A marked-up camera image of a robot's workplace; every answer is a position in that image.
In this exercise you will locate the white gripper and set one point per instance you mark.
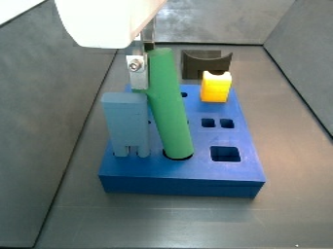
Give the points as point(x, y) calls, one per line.
point(107, 24)

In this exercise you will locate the green cylinder peg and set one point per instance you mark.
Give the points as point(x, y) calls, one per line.
point(167, 106)

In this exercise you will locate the black curved cradle fixture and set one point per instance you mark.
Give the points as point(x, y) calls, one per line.
point(196, 61)

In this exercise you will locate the light blue oval block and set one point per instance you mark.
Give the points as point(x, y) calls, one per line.
point(126, 113)

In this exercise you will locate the green hexagonal peg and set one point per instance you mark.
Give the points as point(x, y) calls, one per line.
point(138, 90)

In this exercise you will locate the yellow notched block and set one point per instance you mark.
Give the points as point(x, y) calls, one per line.
point(215, 87)

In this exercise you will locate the blue shape-sorter base block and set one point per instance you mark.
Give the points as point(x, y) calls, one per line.
point(223, 168)

